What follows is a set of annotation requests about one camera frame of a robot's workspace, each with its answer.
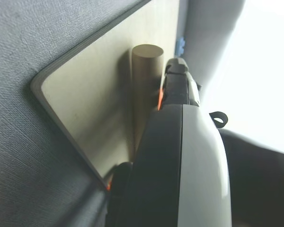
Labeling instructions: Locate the wooden rolling pin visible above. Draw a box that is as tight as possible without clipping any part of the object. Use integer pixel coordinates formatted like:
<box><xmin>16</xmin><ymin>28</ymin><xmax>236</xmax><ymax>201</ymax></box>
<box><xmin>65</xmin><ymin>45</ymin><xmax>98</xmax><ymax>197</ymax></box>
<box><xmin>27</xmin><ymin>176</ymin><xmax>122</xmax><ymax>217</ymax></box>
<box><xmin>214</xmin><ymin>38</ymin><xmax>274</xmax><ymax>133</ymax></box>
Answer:
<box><xmin>130</xmin><ymin>44</ymin><xmax>165</xmax><ymax>164</ymax></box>

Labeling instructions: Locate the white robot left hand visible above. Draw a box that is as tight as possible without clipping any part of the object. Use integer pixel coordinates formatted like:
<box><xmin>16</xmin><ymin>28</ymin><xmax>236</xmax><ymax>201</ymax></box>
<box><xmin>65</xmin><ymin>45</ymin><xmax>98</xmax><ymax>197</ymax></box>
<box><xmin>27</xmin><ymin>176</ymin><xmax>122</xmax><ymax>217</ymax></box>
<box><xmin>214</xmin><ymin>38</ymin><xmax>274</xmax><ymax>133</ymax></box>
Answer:
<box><xmin>106</xmin><ymin>57</ymin><xmax>232</xmax><ymax>227</ymax></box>

